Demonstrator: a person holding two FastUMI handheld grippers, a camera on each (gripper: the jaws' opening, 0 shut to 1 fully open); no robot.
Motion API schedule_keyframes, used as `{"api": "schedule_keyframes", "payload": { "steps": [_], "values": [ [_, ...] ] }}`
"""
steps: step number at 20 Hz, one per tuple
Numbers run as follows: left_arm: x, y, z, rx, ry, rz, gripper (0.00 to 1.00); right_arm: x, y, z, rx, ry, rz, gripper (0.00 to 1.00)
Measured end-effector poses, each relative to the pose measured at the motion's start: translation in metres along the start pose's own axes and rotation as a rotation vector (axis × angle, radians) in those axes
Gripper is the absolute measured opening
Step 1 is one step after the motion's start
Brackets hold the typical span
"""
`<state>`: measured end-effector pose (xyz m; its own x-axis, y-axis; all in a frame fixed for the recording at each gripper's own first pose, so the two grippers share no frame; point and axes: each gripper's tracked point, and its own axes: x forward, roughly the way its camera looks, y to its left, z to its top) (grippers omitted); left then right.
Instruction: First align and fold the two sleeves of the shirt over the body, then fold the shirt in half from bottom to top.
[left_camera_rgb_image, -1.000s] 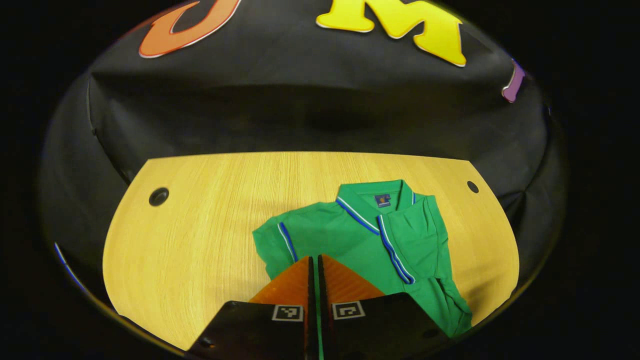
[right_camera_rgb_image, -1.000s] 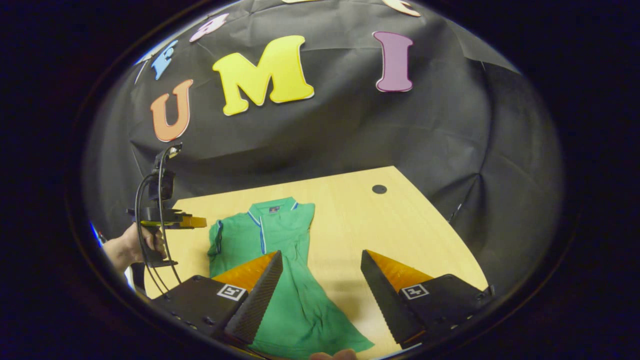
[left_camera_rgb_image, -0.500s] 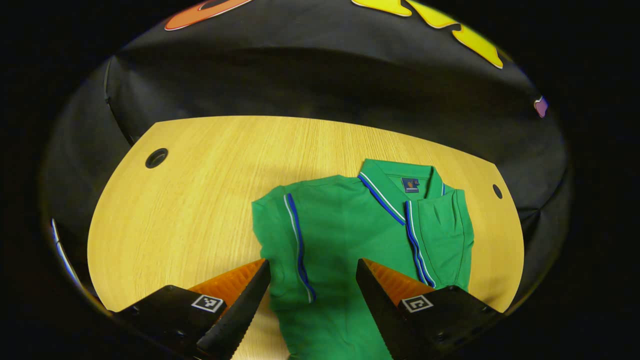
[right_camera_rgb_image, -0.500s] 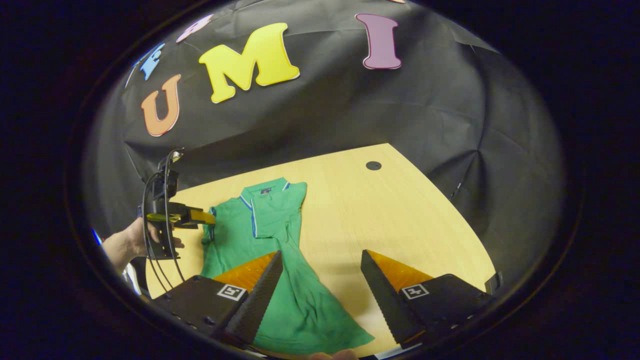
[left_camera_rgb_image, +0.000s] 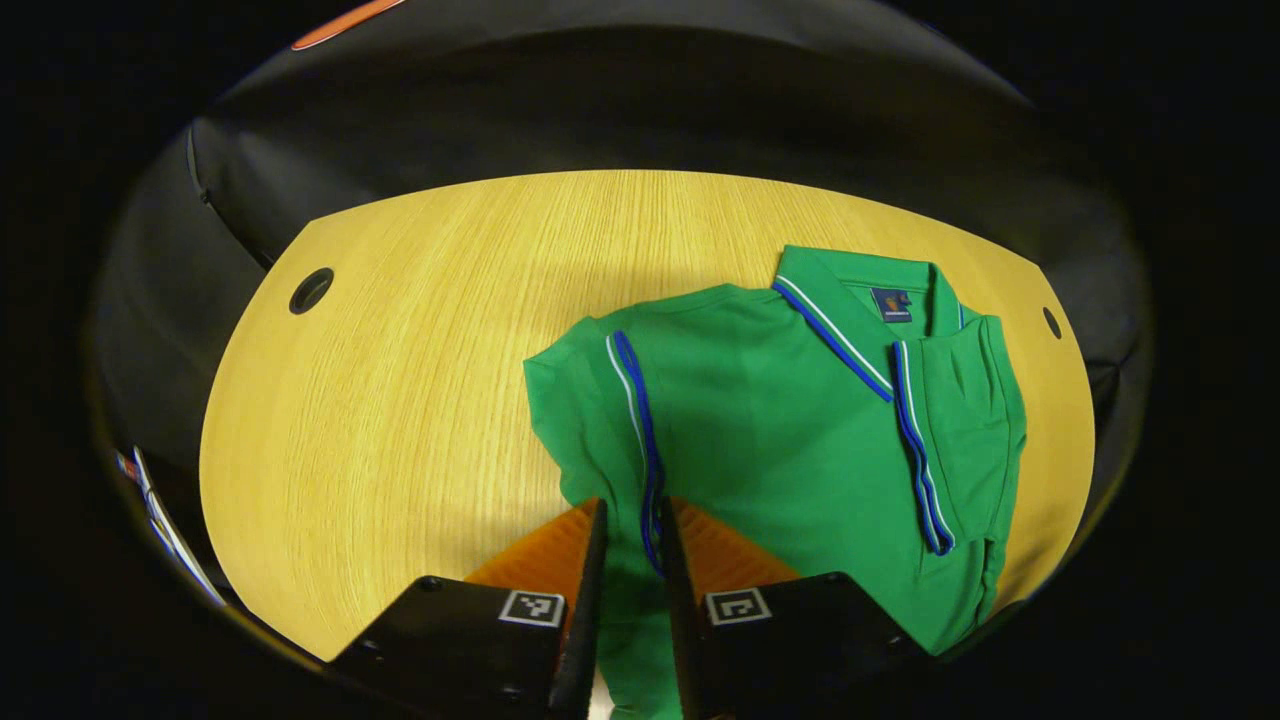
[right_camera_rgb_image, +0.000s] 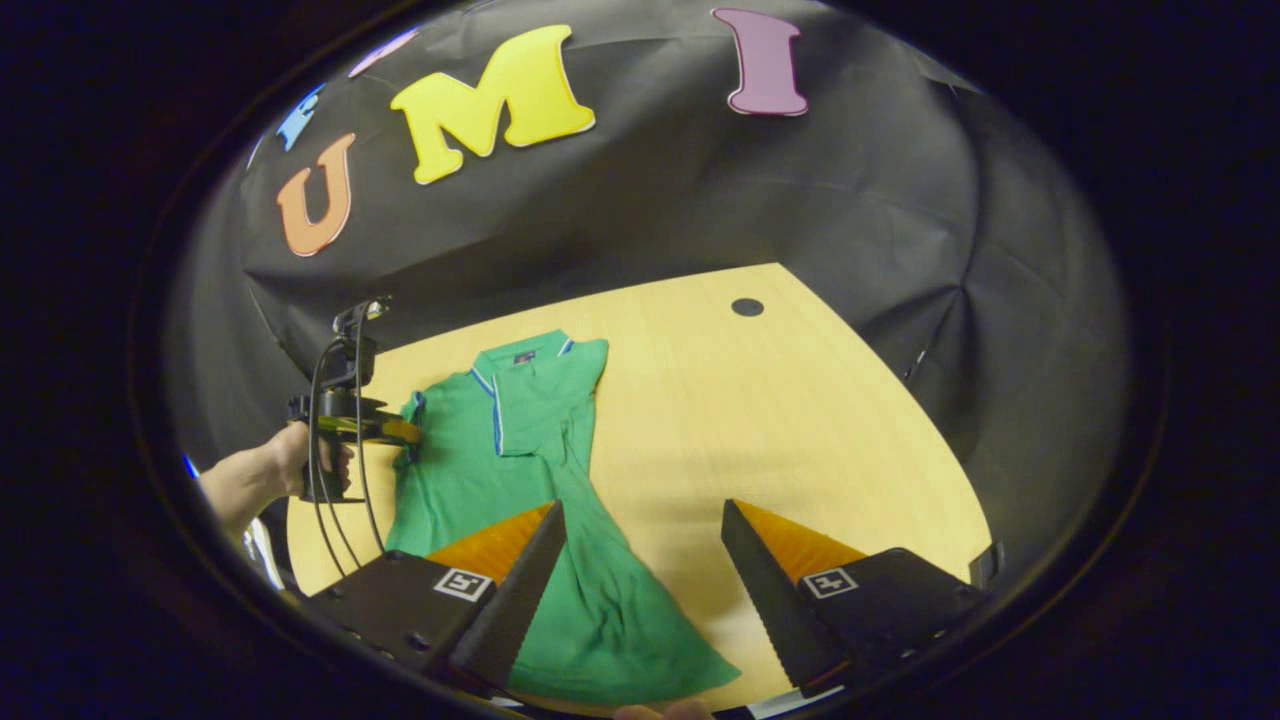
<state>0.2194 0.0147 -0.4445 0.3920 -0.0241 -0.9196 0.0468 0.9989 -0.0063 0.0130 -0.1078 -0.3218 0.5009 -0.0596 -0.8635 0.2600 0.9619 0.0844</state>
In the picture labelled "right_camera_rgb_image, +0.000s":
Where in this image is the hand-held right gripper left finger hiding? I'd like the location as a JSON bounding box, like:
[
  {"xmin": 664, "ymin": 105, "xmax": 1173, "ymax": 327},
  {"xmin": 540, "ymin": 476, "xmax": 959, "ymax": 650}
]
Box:
[{"xmin": 305, "ymin": 500, "xmax": 568, "ymax": 691}]

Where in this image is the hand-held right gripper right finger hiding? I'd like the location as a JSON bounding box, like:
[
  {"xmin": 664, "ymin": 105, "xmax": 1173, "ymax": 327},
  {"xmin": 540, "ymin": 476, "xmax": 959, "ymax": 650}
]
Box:
[{"xmin": 720, "ymin": 498, "xmax": 986, "ymax": 691}]

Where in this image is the green T-shirt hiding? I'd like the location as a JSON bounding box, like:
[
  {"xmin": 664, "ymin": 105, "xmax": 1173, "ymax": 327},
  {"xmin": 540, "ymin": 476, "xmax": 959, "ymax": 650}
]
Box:
[{"xmin": 385, "ymin": 330, "xmax": 741, "ymax": 704}]

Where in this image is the black backdrop cloth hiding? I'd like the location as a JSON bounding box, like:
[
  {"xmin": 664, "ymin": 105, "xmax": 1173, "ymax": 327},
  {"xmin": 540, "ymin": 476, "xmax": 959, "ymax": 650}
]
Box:
[{"xmin": 165, "ymin": 0, "xmax": 1131, "ymax": 561}]

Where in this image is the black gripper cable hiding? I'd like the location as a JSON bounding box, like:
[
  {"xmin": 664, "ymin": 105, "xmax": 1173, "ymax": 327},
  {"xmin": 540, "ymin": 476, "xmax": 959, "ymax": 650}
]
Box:
[{"xmin": 308, "ymin": 318, "xmax": 389, "ymax": 579}]

